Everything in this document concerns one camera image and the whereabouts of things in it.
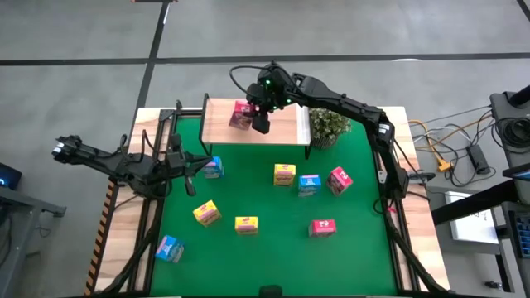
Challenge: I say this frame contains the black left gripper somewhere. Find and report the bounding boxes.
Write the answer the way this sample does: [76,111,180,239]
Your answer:
[164,132,214,198]

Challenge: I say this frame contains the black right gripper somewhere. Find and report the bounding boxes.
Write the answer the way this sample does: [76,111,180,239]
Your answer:
[243,60,297,135]

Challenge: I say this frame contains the red Froot Loops cereal box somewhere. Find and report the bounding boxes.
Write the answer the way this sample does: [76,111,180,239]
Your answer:
[228,99,257,132]
[325,166,354,197]
[308,218,338,239]

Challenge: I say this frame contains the blue Rice Krispies cereal box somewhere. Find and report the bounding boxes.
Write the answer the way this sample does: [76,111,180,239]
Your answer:
[154,234,186,264]
[202,156,225,180]
[297,174,322,198]

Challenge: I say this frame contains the yellow Corn Pops cereal box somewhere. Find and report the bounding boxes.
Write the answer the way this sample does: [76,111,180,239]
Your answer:
[192,199,223,228]
[234,215,259,236]
[272,163,297,187]

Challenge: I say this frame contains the wooden shelf black legs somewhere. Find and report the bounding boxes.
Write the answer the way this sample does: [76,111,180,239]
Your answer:
[198,93,314,161]

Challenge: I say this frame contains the potted plant ribbed pot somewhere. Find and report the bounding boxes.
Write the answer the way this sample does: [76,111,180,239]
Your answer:
[308,107,353,150]

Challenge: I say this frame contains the green table mat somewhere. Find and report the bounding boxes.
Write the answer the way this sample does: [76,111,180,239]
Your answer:
[149,117,398,297]

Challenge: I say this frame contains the yellow black hazard tape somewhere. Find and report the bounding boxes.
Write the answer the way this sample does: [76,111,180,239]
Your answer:
[84,180,118,296]

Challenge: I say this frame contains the grey metal desk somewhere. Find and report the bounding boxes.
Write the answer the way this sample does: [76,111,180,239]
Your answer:
[0,185,67,298]

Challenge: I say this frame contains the black device blue light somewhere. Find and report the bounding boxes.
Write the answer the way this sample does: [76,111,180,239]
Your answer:
[0,162,23,190]

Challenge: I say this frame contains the black power brick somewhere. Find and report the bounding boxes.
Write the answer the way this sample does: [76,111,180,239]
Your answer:
[466,143,492,175]

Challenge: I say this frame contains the black beam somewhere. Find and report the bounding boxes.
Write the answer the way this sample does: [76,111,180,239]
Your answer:
[430,180,518,227]

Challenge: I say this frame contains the white board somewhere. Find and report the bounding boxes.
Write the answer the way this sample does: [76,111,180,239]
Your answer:
[444,190,500,245]

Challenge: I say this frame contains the grey equipment stand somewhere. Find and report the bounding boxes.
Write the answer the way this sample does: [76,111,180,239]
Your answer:
[489,90,530,166]

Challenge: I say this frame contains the laptop with blue screen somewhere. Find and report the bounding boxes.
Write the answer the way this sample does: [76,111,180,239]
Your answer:
[502,162,530,183]

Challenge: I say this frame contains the black keyboard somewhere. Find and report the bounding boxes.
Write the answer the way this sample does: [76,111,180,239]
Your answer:
[508,209,530,260]

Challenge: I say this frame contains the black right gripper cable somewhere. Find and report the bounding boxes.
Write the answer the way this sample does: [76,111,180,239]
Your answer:
[229,65,266,99]

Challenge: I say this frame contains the black metal table frame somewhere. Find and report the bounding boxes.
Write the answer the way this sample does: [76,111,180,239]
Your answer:
[84,99,452,298]

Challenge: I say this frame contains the orange cable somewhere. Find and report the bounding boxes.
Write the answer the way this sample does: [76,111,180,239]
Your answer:
[408,118,446,165]

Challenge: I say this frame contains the black cable coil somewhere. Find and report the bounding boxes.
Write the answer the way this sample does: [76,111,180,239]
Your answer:
[492,117,530,148]

